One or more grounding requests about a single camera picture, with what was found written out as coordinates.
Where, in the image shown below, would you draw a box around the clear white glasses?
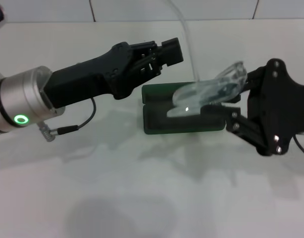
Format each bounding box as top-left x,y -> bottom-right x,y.
166,0 -> 249,119

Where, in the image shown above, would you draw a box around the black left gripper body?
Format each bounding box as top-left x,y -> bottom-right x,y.
42,42 -> 143,110

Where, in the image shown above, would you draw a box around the green glasses case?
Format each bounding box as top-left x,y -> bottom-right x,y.
141,81 -> 242,136

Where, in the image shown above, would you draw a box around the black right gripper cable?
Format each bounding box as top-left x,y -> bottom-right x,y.
292,133 -> 304,157

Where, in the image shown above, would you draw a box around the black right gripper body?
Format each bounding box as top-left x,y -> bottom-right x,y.
246,58 -> 304,157

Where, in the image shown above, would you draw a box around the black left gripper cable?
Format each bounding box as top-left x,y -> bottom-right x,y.
38,96 -> 97,142

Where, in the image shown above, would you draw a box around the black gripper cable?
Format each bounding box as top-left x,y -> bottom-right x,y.
292,133 -> 304,157
38,96 -> 97,142

